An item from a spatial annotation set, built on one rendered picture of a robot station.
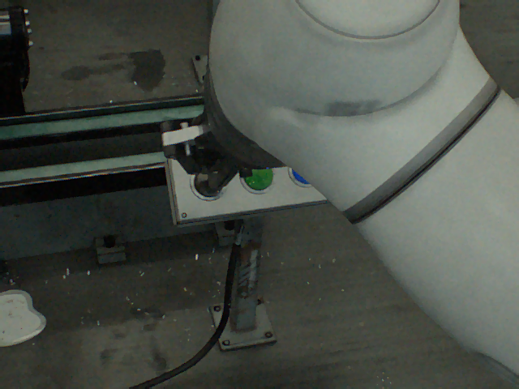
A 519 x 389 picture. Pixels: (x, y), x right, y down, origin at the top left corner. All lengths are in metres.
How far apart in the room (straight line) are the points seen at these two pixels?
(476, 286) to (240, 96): 0.14
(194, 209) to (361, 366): 0.32
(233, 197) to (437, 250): 0.45
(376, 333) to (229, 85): 0.67
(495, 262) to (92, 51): 1.16
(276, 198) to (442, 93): 0.46
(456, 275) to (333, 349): 0.63
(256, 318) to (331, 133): 0.67
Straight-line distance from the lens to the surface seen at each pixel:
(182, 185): 0.81
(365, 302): 1.07
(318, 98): 0.36
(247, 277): 0.94
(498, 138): 0.39
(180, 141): 0.59
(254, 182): 0.81
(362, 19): 0.34
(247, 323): 1.01
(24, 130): 1.13
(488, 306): 0.40
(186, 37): 1.51
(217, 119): 0.49
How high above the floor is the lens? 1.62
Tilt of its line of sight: 43 degrees down
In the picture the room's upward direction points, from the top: 4 degrees clockwise
